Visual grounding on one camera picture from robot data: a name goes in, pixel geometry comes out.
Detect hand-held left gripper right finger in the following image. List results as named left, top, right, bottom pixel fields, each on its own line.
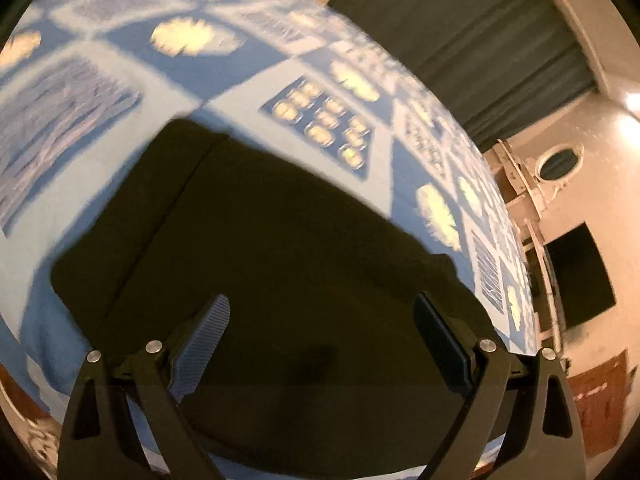
left=414, top=292, right=586, bottom=480

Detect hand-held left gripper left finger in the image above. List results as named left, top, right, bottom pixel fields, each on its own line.
left=57, top=294, right=231, bottom=480

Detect black pants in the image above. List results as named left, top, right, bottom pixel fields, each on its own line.
left=50, top=119, right=511, bottom=478

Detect black television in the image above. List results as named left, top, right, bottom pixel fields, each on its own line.
left=545, top=222, right=617, bottom=328

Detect patterned carpet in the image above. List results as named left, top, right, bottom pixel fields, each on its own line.
left=0, top=360, right=66, bottom=480

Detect white dresser with oval mirror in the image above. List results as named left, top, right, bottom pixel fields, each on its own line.
left=487, top=137, right=586, bottom=221

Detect blue printed bedsheet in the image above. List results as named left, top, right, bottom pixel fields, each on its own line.
left=0, top=0, right=541, bottom=480

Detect dark curtain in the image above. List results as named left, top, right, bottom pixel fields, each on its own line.
left=327, top=0, right=598, bottom=153

